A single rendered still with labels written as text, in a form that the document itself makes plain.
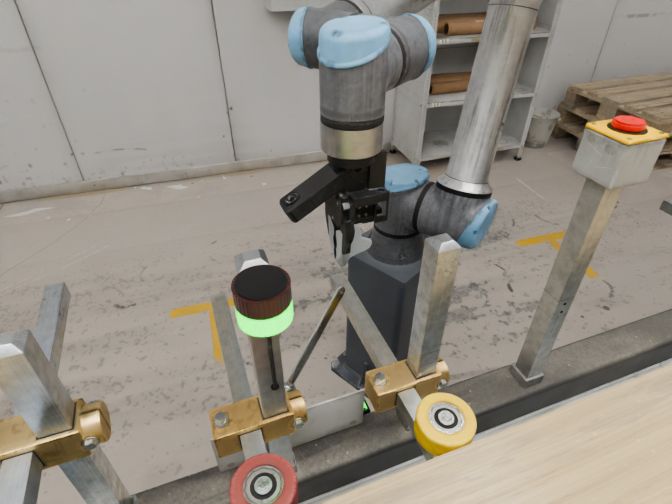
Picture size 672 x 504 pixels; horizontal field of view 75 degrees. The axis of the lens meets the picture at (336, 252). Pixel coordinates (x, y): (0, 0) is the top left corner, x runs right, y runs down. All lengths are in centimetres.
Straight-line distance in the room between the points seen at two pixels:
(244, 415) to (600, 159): 61
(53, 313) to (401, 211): 86
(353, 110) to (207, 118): 260
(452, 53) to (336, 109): 298
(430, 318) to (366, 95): 32
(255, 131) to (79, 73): 108
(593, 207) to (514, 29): 55
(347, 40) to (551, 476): 58
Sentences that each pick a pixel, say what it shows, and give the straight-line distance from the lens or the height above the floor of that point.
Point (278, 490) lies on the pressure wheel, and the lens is 59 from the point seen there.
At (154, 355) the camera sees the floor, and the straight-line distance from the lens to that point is 202.
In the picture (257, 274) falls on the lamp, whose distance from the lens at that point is 46.
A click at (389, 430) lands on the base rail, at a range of 86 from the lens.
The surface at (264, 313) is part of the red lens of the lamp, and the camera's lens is 44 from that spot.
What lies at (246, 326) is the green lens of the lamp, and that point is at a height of 111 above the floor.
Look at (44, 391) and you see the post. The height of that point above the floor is 104.
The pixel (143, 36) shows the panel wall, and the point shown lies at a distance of 304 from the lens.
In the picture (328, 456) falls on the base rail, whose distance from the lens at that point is 83.
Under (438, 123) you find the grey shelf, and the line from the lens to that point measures 368.
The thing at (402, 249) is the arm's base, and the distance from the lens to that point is 134.
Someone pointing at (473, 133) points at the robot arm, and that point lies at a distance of 117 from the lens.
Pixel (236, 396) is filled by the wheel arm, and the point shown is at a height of 86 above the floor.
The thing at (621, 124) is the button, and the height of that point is 123.
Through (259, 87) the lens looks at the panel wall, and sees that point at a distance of 313.
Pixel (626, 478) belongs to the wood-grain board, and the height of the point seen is 90.
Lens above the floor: 143
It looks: 37 degrees down
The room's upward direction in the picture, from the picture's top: straight up
